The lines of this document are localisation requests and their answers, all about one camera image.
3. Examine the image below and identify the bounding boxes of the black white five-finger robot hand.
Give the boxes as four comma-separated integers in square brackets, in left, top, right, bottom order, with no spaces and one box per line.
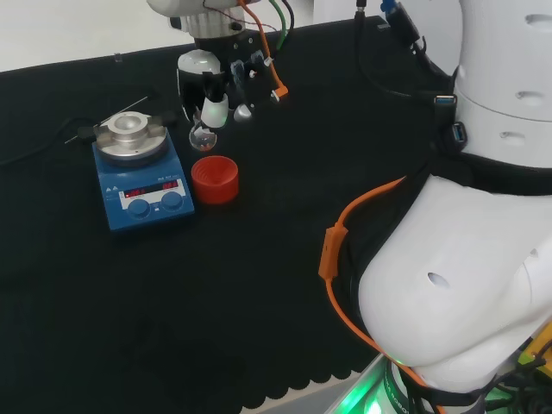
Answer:
[175,38,232,129]

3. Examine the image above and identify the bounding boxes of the clear glass round-bottom flask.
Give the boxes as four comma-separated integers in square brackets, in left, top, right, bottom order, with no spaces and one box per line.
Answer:
[188,110,218,153]

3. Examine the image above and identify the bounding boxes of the heater with blue base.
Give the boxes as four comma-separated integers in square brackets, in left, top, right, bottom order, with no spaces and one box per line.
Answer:
[77,110,197,236]

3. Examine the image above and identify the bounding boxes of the thin metal probe rod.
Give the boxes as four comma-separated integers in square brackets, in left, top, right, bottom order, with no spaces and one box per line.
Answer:
[64,97,149,145]

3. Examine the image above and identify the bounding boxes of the black bench cloth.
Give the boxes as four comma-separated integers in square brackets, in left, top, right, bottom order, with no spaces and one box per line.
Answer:
[0,15,458,414]

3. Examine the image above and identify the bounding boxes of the green cable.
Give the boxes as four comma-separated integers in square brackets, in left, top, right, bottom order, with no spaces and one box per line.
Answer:
[267,0,296,51]

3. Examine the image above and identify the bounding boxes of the thick black heater cable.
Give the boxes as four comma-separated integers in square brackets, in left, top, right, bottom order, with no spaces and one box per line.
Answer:
[0,116,94,167]

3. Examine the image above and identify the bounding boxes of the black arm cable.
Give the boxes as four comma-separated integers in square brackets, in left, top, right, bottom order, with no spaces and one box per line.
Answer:
[353,0,455,101]

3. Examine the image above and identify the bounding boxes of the orange cable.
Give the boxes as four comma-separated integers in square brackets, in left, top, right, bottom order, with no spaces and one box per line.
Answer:
[239,0,448,414]

